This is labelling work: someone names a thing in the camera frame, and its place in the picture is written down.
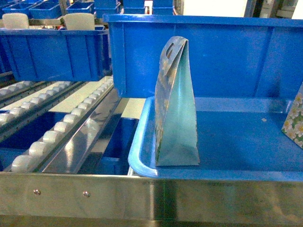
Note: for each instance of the white roller conveyor track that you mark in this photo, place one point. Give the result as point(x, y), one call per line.
point(40, 150)

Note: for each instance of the large blue plastic bin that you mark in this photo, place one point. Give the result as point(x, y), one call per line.
point(229, 56)

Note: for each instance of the white daisy gift bag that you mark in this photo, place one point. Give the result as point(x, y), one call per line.
point(293, 125)

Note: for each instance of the stainless steel front rail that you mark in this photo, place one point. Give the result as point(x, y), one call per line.
point(133, 198)

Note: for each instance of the blue bin on rollers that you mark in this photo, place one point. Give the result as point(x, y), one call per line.
point(57, 55)

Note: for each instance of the teal flower gift bag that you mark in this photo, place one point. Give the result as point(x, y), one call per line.
point(175, 109)

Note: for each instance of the light blue plastic tray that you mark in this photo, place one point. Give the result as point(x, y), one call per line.
point(238, 139)

